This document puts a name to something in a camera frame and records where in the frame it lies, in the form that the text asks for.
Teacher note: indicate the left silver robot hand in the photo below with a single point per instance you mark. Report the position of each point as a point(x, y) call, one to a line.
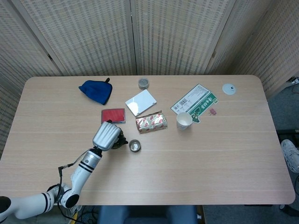
point(105, 136)

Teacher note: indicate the small round tin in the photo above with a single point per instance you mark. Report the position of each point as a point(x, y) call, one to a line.
point(134, 146)

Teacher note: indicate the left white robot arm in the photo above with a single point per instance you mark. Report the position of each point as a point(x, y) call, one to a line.
point(84, 170)

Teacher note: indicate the white paper cup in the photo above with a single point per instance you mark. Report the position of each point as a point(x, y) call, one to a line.
point(184, 121)

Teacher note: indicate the red ink pad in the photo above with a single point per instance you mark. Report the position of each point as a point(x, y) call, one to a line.
point(113, 115)

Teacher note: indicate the blue cloth pouch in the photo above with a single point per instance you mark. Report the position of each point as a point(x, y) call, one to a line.
point(97, 92)

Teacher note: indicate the white flat plastic box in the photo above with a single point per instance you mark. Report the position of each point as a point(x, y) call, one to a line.
point(140, 102)

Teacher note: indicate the gold red foil packet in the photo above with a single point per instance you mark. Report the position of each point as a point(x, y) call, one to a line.
point(151, 122)

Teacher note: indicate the small round patterned jar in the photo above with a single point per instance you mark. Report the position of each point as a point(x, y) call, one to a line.
point(143, 84)

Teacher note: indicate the blue seat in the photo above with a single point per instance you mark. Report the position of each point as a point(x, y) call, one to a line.
point(147, 215)

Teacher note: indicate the green white flattened carton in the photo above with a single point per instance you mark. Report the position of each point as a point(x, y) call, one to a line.
point(194, 100)

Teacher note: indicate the woven folding screen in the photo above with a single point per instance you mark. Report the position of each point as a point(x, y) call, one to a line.
point(93, 35)

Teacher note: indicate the pink binder clip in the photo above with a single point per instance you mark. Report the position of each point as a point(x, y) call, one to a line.
point(212, 112)

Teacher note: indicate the white round table grommet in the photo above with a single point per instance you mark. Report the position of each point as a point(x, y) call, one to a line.
point(229, 89)

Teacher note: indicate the white patterned sneaker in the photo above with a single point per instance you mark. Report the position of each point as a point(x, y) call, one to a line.
point(290, 154)

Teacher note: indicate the white power strip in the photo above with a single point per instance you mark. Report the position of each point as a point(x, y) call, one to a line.
point(293, 81)

